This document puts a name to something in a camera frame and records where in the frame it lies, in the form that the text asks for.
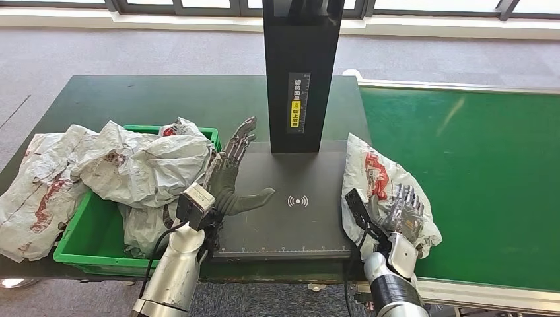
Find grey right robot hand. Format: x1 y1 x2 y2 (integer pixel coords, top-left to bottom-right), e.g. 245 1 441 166
369 184 425 244

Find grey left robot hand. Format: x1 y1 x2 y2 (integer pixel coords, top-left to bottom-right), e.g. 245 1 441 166
203 116 277 217

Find white parcel bag red logo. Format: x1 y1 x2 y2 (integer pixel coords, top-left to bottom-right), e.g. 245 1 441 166
341 133 442 260

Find plain grey parcel bag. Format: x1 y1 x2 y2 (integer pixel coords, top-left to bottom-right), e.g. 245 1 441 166
69 120 215 210

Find white parcel bag black lettering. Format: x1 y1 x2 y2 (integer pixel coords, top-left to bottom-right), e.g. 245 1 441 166
118 117 207 260

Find green conveyor belt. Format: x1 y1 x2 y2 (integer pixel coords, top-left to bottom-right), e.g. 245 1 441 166
359 86 560 293

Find black inbound scanner machine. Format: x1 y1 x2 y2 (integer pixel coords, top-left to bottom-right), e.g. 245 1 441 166
212 0 372 264

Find white parcel bag red smears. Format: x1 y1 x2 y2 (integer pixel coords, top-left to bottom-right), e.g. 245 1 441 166
0 124 99 264

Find black yellow label sticker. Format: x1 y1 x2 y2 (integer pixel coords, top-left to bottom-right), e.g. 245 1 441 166
286 72 312 134

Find green plastic crate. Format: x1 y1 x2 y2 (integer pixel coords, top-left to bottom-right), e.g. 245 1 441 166
53 125 222 277

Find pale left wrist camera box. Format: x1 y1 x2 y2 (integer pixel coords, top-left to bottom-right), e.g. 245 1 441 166
176 182 216 232

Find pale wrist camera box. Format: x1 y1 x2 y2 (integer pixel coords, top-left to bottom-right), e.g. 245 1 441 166
344 188 390 250
176 182 216 232

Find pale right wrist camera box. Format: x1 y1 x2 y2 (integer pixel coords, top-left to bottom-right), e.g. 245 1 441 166
344 188 390 250

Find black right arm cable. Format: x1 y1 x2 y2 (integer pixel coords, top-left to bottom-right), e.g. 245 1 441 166
343 227 368 317

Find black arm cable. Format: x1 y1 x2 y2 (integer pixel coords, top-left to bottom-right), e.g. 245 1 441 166
343 227 368 317
139 221 187 299

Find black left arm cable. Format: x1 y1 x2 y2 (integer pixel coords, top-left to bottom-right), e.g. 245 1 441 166
139 221 187 299

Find aluminium conveyor frame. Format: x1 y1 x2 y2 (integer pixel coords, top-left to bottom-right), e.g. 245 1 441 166
343 68 560 317

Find window with dark frame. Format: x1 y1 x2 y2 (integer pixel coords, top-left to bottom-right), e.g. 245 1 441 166
0 0 560 20

